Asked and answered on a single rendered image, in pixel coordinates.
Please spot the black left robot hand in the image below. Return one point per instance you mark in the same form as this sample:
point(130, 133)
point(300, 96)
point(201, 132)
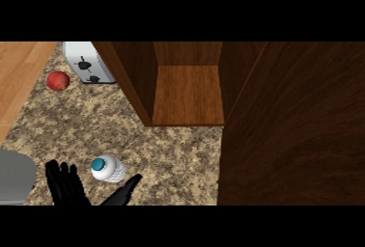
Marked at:
point(68, 189)

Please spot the clear water bottle blue cap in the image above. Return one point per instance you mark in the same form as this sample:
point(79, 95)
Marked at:
point(107, 169)

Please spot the brown wooden cabinet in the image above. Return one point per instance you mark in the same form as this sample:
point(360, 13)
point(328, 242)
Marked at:
point(187, 96)

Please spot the dark brown cabinet door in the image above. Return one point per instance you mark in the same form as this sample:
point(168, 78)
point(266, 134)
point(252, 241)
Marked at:
point(294, 128)

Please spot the grey rounded appliance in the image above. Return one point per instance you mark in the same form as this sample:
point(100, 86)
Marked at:
point(14, 177)

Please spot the red apple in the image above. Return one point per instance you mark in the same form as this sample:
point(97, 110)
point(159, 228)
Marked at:
point(57, 80)

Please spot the white toaster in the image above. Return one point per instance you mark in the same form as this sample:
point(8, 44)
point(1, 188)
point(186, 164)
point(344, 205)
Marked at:
point(87, 62)

